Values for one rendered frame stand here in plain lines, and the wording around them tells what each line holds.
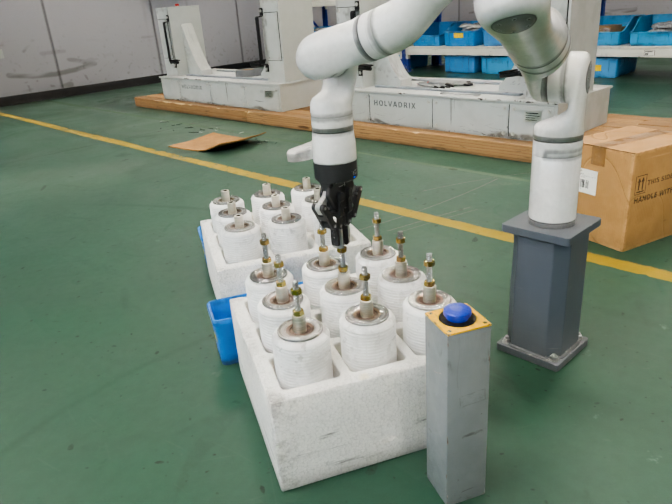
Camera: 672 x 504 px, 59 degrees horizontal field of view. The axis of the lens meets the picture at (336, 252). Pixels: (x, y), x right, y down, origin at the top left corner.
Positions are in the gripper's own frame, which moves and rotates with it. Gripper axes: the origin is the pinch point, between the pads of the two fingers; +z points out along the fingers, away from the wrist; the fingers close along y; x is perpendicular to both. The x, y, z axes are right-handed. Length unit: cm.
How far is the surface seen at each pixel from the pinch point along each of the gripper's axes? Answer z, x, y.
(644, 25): -2, 22, 495
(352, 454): 31.6, -11.3, -17.5
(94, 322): 35, 78, -5
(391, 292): 11.8, -7.6, 4.4
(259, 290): 11.2, 15.2, -6.9
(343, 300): 10.8, -2.3, -3.9
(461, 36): 2, 184, 500
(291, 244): 15.4, 30.5, 22.6
